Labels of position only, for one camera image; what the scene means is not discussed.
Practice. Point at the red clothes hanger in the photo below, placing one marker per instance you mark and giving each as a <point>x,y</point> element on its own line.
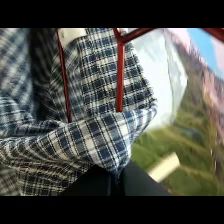
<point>120,73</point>

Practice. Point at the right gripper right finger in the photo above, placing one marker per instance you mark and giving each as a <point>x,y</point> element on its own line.
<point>140,183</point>

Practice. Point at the blue checked shirt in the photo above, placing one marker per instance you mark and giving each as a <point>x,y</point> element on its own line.
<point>83,110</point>

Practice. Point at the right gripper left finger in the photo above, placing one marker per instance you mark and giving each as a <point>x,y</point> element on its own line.
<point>93,185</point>

